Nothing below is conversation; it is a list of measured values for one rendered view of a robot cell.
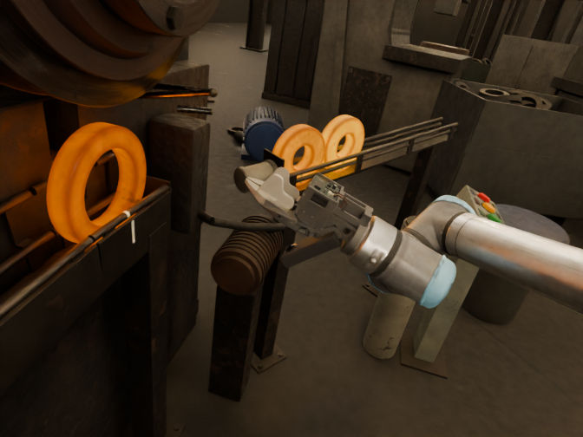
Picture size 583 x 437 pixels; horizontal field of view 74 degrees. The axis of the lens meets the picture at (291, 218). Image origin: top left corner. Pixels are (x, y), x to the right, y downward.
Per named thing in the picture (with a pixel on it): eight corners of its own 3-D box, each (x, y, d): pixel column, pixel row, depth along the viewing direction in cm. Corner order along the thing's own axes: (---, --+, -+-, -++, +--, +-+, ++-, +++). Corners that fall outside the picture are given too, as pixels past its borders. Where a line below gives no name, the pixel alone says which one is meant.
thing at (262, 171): (233, 186, 91) (232, 163, 88) (264, 178, 96) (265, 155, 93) (247, 198, 87) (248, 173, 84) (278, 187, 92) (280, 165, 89)
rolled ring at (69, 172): (146, 114, 61) (127, 109, 62) (58, 146, 45) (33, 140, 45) (148, 215, 70) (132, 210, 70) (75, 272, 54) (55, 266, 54)
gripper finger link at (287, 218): (271, 191, 66) (316, 217, 66) (267, 198, 66) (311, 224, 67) (263, 201, 62) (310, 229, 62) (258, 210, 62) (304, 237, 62)
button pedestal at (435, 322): (400, 370, 133) (468, 214, 103) (400, 323, 153) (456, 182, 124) (447, 385, 130) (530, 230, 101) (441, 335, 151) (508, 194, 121)
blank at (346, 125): (319, 119, 97) (329, 122, 95) (360, 109, 106) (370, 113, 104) (313, 173, 106) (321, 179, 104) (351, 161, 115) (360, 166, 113)
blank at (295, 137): (271, 128, 89) (280, 133, 87) (320, 118, 97) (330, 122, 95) (268, 188, 97) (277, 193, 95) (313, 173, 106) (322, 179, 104)
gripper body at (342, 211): (314, 169, 66) (376, 205, 66) (292, 207, 70) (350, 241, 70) (304, 185, 59) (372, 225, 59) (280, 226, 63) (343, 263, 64)
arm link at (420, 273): (419, 309, 70) (446, 316, 60) (360, 274, 70) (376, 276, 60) (442, 264, 71) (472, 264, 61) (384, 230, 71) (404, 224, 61)
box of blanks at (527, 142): (438, 217, 247) (487, 94, 209) (403, 168, 319) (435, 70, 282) (586, 238, 255) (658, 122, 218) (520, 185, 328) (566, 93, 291)
